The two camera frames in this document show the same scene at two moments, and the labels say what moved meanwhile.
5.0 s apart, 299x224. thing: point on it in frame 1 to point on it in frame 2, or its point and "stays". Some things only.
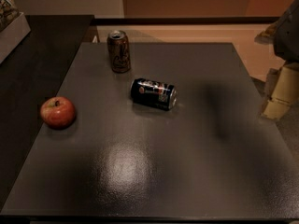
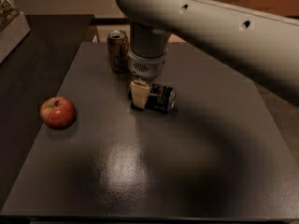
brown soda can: (118, 45) stays
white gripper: (288, 37) to (146, 65)
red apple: (58, 112) stays
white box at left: (12, 35) stays
